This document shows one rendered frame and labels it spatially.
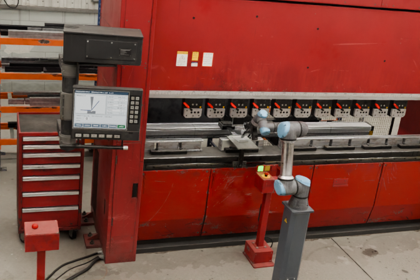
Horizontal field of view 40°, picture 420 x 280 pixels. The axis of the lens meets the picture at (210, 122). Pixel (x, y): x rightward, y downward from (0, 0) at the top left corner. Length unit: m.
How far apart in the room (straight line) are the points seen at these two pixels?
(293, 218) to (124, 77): 1.60
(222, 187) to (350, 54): 1.58
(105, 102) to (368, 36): 2.44
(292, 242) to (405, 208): 1.89
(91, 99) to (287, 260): 1.90
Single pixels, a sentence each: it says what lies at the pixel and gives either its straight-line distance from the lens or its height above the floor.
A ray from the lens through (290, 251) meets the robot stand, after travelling 4.48.
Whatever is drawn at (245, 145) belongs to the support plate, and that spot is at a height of 1.00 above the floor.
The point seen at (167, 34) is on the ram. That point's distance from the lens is 4.45.
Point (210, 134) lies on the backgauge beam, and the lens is 5.12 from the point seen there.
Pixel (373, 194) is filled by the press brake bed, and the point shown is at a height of 0.44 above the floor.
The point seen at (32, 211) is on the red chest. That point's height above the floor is 0.32.
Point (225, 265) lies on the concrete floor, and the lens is 5.00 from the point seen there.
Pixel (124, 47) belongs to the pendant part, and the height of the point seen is 1.87.
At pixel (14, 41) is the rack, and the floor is 1.37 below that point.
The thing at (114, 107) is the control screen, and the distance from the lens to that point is 3.85.
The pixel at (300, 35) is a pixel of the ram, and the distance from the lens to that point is 4.86.
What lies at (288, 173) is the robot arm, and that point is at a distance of 4.20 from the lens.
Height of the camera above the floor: 2.70
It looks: 19 degrees down
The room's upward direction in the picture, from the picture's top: 7 degrees clockwise
